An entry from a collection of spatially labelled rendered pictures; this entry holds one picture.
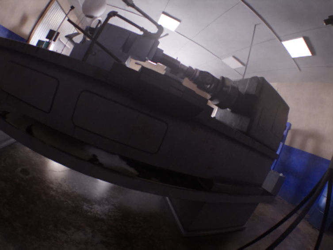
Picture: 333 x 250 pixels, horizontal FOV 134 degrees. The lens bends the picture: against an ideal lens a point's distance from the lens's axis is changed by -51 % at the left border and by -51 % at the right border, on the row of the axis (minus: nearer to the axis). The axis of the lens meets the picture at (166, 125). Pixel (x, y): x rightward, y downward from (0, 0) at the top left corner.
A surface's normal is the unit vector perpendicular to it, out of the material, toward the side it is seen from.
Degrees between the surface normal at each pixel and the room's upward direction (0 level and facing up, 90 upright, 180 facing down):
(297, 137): 90
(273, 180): 90
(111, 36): 71
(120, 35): 76
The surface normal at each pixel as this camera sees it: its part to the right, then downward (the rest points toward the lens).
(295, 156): -0.88, -0.35
